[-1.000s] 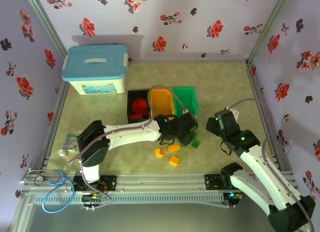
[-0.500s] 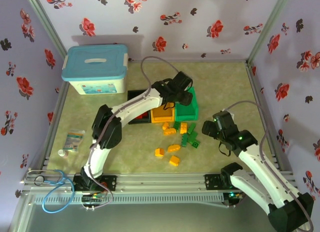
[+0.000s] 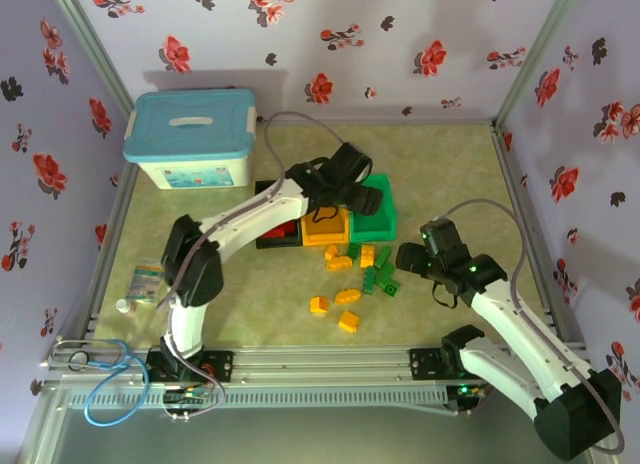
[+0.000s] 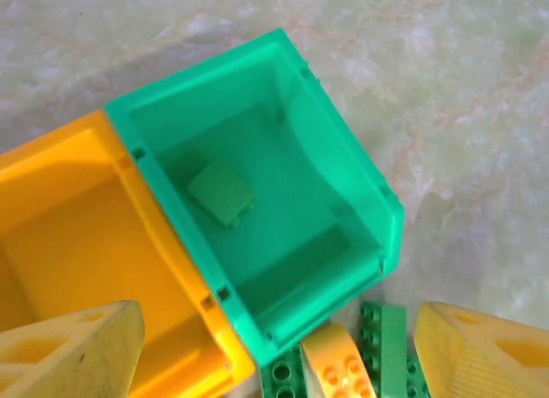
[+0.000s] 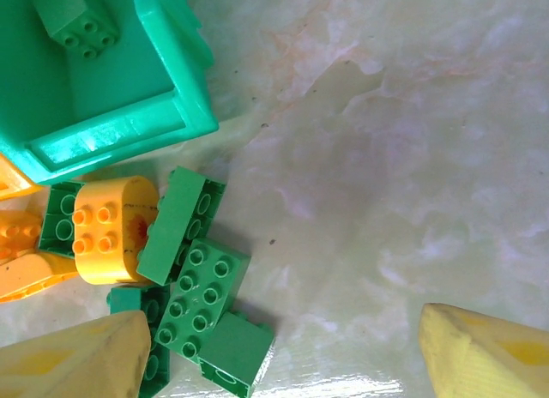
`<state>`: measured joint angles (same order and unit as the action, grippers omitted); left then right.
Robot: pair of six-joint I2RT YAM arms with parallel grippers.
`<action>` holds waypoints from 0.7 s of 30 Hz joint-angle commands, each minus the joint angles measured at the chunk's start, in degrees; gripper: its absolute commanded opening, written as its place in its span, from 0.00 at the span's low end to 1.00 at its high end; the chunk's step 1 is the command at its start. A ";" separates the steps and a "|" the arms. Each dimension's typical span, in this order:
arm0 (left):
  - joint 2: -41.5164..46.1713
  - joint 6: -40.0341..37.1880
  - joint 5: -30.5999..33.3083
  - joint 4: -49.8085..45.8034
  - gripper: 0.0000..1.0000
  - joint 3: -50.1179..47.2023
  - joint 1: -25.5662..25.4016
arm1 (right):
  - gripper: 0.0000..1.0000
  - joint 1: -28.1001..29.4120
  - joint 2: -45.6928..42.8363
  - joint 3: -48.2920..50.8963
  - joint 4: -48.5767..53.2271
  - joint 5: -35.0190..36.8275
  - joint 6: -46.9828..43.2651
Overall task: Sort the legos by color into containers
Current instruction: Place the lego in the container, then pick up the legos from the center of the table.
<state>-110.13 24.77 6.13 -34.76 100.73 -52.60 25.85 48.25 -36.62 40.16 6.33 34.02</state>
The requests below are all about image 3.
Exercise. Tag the red slope lego brick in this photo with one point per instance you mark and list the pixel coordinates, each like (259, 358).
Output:
(289, 230)

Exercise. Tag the green lego brick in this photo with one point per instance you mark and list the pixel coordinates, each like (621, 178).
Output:
(384, 258)
(353, 250)
(370, 280)
(386, 273)

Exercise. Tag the small yellow lego brick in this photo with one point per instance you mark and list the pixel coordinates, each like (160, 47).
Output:
(330, 252)

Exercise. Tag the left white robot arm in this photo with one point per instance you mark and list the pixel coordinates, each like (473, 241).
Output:
(250, 214)

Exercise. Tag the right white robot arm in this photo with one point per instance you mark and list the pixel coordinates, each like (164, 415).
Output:
(510, 329)

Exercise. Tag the yellow plastic bin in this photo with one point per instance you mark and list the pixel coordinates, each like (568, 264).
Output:
(325, 231)

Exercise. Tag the black plastic bin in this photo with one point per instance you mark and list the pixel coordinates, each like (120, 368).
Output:
(265, 189)

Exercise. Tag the green plastic bin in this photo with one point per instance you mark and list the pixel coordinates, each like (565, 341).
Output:
(377, 226)

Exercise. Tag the red flat lego plate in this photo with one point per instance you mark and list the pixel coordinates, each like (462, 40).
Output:
(271, 235)

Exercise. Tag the white storage box blue lid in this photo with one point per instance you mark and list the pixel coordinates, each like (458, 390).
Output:
(190, 129)

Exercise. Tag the small white bottle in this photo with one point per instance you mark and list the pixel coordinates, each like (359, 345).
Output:
(125, 306)

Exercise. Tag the blue stethoscope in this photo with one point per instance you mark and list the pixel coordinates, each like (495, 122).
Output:
(89, 409)

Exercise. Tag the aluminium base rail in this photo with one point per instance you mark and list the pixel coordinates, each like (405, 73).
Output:
(320, 366)

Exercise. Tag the aluminium corner post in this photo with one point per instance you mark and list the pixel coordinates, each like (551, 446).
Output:
(90, 49)
(535, 49)

